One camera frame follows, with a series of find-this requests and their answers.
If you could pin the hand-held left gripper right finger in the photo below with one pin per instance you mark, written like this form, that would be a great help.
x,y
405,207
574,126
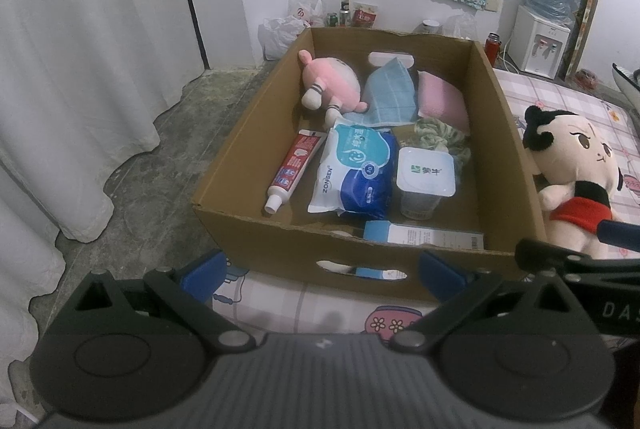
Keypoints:
x,y
442,271

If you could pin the red white toothpaste tube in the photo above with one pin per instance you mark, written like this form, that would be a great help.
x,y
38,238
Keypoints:
x,y
295,164

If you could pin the black-haired plush doll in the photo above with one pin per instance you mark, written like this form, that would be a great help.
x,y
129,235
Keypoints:
x,y
575,149

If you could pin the white curtain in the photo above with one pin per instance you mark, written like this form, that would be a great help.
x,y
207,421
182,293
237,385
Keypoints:
x,y
90,59

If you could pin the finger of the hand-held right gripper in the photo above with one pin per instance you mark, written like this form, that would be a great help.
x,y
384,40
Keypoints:
x,y
622,236
550,256

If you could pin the pink towel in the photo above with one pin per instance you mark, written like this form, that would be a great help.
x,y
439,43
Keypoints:
x,y
440,101

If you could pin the grey green rolled quilt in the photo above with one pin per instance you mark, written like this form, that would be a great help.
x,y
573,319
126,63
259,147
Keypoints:
x,y
630,84

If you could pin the blue white wet wipes pack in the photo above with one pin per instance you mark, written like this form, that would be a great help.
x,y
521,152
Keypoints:
x,y
350,169

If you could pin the patterned folded board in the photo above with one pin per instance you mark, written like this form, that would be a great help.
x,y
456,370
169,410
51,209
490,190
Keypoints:
x,y
585,19

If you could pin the red packet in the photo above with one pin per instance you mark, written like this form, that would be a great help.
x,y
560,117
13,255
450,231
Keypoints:
x,y
365,16

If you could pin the red thermos bottle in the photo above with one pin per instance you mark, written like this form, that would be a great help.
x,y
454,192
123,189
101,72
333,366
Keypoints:
x,y
492,49

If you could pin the white plastic bag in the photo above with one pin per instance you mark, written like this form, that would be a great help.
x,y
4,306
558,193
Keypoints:
x,y
280,36

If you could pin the blue white paper carton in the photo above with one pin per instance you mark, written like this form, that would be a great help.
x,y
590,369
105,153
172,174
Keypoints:
x,y
415,236

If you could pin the plaid printed bed sheet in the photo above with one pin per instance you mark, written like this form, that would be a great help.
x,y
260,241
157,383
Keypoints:
x,y
300,304

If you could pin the white yogurt cup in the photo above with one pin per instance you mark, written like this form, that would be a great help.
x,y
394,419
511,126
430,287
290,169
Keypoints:
x,y
425,174

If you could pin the cardboard box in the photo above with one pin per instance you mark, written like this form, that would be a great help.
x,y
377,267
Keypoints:
x,y
260,234

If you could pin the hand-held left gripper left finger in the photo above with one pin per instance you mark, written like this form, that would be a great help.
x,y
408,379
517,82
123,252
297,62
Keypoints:
x,y
202,271

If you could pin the green patterned cloth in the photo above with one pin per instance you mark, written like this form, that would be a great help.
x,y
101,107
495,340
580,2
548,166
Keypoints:
x,y
435,134

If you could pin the green can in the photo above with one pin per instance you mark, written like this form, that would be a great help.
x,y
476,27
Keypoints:
x,y
332,20

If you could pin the pink white plush toy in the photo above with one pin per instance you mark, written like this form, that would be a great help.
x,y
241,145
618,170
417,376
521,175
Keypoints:
x,y
335,79

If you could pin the clear plastic bag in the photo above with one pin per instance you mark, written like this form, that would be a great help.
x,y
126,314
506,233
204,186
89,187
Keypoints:
x,y
462,28

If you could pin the white wall socket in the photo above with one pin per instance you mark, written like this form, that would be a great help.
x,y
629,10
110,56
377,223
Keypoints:
x,y
493,5

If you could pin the light blue towel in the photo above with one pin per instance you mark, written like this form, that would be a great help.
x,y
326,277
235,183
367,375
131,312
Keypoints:
x,y
390,94

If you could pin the white bag with red logo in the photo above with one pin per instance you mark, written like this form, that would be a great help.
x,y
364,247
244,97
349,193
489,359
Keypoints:
x,y
306,11

